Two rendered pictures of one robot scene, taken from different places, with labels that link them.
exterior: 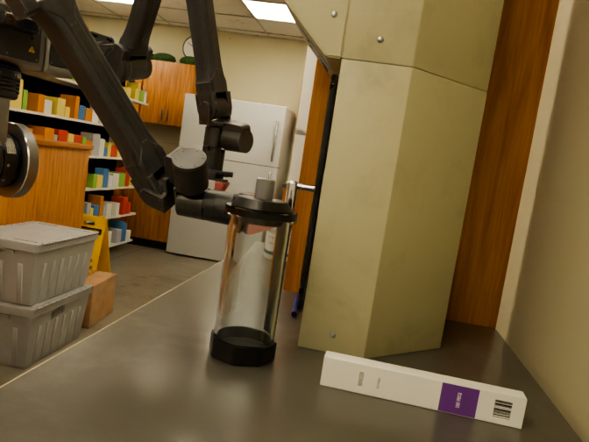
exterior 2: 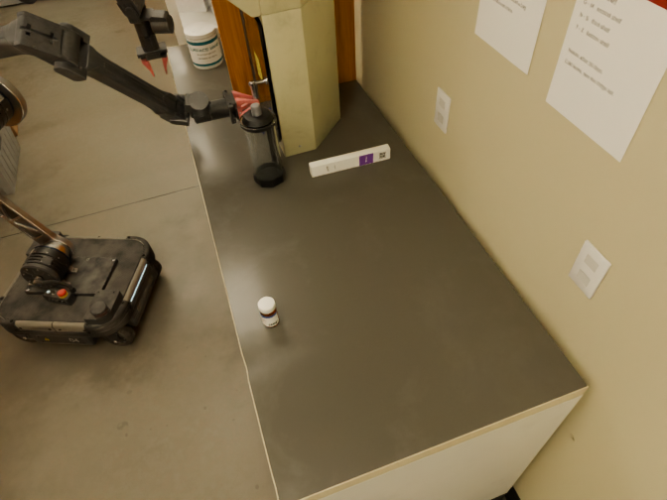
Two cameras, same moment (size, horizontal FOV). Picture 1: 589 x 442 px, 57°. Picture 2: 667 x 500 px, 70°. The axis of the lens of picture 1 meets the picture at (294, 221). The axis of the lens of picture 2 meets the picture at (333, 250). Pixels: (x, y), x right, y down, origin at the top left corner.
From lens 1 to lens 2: 0.89 m
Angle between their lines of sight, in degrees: 47
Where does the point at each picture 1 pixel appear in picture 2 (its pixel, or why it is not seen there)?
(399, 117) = (301, 37)
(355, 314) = (307, 133)
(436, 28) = not seen: outside the picture
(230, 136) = (159, 26)
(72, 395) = (241, 237)
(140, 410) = (269, 229)
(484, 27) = not seen: outside the picture
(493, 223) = (342, 23)
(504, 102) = not seen: outside the picture
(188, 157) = (198, 99)
